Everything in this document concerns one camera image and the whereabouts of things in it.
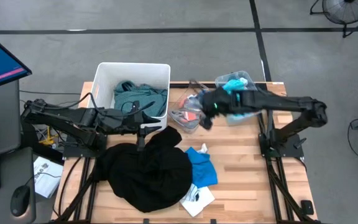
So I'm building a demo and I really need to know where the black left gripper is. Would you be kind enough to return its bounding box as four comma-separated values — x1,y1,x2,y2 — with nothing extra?
102,108,163,152

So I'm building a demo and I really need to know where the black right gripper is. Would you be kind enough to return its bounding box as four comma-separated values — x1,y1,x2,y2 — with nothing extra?
199,87,241,131

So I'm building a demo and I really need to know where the green patterned garment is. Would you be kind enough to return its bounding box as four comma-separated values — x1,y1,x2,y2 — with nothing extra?
113,80,169,118

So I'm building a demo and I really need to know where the blue cloth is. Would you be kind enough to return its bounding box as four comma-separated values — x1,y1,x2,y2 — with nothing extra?
184,146,219,189

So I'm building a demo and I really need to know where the black garment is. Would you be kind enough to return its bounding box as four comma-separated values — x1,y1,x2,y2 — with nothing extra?
94,125,194,214

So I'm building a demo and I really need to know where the white cloth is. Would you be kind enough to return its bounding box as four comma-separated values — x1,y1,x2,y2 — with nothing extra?
179,183,216,218

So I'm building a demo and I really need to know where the small clear plastic box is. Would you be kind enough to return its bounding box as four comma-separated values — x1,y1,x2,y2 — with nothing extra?
167,80,211,134

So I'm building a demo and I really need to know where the large clear plastic box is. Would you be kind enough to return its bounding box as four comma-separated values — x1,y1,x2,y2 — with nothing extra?
214,70,261,126

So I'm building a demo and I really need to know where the white plastic laundry bin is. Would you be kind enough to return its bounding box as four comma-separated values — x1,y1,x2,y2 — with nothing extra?
87,62,172,132

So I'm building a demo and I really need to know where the black clamp lever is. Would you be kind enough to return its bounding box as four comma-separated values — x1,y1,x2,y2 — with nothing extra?
293,137,308,150

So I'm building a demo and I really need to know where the black computer mouse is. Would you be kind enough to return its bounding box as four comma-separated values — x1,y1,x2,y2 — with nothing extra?
9,184,31,218

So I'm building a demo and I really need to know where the grey cabinet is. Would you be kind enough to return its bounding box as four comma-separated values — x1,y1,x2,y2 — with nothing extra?
0,79,22,157

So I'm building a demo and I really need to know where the grey desk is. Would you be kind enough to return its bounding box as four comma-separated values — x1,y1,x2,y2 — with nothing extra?
0,147,37,224

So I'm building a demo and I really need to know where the black floor fan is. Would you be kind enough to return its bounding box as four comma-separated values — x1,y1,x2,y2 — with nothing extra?
309,0,358,39

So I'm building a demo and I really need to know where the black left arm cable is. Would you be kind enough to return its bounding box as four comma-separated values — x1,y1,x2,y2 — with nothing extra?
78,91,155,116

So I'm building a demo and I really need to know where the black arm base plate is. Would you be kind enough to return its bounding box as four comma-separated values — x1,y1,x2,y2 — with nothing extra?
258,133,305,159
62,133,109,160

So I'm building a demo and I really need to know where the black frame foot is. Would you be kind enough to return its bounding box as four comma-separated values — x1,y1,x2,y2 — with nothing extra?
300,199,315,217

